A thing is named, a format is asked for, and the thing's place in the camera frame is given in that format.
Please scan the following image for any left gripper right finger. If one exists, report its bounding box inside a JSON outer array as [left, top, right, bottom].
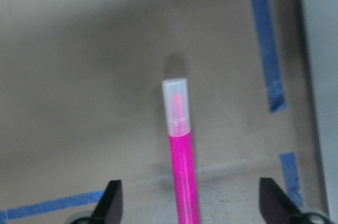
[[259, 178, 330, 224]]

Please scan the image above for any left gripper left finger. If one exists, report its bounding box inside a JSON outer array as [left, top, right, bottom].
[[71, 180, 123, 224]]

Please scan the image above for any pink marker pen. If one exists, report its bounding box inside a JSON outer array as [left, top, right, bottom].
[[162, 78, 200, 223]]

